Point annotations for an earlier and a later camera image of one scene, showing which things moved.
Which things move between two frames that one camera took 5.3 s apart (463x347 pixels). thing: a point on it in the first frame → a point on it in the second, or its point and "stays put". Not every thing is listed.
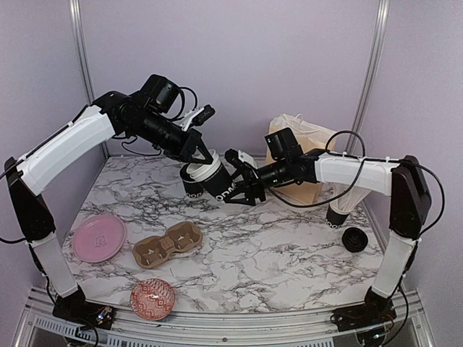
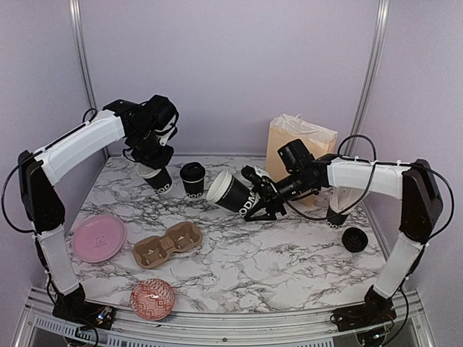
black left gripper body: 151,129 → 145,150
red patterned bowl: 152,299 stays put
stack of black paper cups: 213,176 → 160,179
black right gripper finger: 252,189 → 266,210
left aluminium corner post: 76,6 stays put
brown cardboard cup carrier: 153,251 stays put
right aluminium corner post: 383,6 stays put
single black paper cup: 192,189 stays put
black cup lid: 354,239 stays put
